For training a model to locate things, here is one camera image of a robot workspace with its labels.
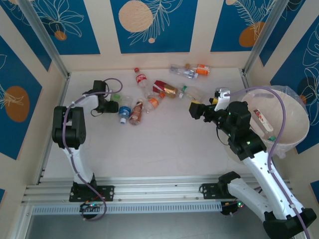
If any blue label bottle white cap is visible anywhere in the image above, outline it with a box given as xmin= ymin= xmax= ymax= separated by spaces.
xmin=118 ymin=96 xmax=133 ymax=124

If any small clear bottle white label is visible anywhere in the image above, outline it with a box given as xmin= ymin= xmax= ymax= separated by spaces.
xmin=181 ymin=85 xmax=205 ymax=101

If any brown coffee bottle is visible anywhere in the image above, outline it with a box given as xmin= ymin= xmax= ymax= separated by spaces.
xmin=129 ymin=99 xmax=144 ymax=126

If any large clear bottle white label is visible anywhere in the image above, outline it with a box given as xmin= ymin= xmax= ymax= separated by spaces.
xmin=253 ymin=109 xmax=277 ymax=141

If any slim bottle brown cap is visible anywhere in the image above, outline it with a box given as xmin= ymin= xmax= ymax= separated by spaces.
xmin=185 ymin=63 xmax=209 ymax=70

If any red gold label bottle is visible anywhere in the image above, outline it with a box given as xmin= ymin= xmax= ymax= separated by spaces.
xmin=152 ymin=80 xmax=185 ymax=100

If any red label cola bottle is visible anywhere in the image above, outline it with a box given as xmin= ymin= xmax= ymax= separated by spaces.
xmin=134 ymin=67 xmax=155 ymax=97

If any orange label bottle orange cap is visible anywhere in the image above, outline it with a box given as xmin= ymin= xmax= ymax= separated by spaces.
xmin=144 ymin=92 xmax=165 ymax=114

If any crushed clear bottle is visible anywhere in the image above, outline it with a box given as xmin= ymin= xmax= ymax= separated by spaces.
xmin=170 ymin=64 xmax=186 ymax=75

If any round beige waste bin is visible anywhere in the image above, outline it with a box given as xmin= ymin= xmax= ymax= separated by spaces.
xmin=224 ymin=85 xmax=311 ymax=165

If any clear plastic bin liner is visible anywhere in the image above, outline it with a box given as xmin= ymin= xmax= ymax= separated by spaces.
xmin=270 ymin=84 xmax=311 ymax=160

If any small controller board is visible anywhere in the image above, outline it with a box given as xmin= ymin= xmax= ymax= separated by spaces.
xmin=79 ymin=201 xmax=102 ymax=214
xmin=220 ymin=200 xmax=247 ymax=217

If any thin black wire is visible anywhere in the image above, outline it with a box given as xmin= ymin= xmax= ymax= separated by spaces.
xmin=215 ymin=124 xmax=230 ymax=146

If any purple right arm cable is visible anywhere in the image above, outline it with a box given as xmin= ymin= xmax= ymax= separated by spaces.
xmin=223 ymin=86 xmax=310 ymax=239

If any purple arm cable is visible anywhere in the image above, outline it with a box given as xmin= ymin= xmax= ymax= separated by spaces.
xmin=223 ymin=86 xmax=310 ymax=239
xmin=62 ymin=78 xmax=123 ymax=222

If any aluminium frame post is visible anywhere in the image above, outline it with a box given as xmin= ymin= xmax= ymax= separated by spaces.
xmin=18 ymin=0 xmax=70 ymax=78
xmin=242 ymin=0 xmax=286 ymax=75

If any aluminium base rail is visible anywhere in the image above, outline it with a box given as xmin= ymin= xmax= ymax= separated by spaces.
xmin=21 ymin=175 xmax=296 ymax=205

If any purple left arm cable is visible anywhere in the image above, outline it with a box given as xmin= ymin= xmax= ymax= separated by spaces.
xmin=62 ymin=78 xmax=123 ymax=222

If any slotted grey cable duct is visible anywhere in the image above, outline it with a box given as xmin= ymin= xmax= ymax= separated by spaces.
xmin=31 ymin=201 xmax=223 ymax=215

